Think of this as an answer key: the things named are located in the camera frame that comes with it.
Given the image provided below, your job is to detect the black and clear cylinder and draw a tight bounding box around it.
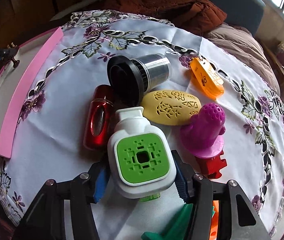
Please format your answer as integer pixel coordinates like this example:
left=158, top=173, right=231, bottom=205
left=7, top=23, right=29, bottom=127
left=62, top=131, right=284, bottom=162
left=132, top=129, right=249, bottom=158
left=107, top=54, right=172, bottom=107

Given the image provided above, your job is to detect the orange plastic clip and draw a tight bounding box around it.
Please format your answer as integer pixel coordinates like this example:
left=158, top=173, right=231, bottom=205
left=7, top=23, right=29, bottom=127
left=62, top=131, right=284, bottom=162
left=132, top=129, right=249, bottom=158
left=190, top=56, right=225, bottom=100

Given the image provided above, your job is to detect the purple box on side table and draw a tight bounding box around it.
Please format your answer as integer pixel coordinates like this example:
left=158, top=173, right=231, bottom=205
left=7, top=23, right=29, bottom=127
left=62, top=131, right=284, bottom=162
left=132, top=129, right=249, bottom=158
left=276, top=42, right=284, bottom=67

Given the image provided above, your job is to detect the magenta perforated mushroom toy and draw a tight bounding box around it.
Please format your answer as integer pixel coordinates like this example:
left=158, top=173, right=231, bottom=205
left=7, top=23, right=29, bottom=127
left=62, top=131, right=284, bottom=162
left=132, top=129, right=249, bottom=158
left=180, top=103, right=226, bottom=159

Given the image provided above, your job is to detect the white embroidered floral tablecloth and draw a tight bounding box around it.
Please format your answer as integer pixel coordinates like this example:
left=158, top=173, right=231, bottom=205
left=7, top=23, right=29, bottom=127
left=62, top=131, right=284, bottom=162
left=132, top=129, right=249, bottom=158
left=0, top=11, right=284, bottom=235

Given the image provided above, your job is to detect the green plastic block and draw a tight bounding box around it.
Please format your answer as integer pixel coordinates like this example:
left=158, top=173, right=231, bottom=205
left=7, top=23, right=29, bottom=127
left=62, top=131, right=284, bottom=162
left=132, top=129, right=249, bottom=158
left=141, top=204, right=192, bottom=240

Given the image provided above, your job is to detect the yellow carved oval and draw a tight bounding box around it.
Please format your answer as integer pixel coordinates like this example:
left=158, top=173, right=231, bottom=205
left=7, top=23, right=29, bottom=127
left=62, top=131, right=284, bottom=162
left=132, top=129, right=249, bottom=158
left=140, top=89, right=201, bottom=126

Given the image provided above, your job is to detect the red puzzle block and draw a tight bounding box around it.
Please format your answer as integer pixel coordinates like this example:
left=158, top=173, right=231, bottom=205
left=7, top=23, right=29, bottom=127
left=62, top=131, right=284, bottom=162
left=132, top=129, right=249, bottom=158
left=197, top=151, right=227, bottom=179

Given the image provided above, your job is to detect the rust brown quilted jacket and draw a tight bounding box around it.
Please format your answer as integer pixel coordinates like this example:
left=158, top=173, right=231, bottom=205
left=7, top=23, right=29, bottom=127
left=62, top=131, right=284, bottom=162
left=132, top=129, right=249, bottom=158
left=101, top=0, right=227, bottom=36

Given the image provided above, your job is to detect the mauve duvet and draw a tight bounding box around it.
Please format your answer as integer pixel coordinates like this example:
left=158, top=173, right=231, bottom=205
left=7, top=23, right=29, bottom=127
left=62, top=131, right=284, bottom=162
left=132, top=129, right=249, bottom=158
left=203, top=23, right=281, bottom=95

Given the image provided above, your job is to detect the red metallic capsule bottle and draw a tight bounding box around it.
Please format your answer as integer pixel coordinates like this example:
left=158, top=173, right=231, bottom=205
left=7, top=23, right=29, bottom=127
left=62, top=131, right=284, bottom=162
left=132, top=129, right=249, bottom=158
left=83, top=85, right=115, bottom=150

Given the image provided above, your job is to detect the pink shallow cardboard box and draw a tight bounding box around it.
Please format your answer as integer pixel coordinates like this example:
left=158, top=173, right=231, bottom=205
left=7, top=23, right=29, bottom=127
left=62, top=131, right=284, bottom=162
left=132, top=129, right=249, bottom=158
left=0, top=27, right=63, bottom=158

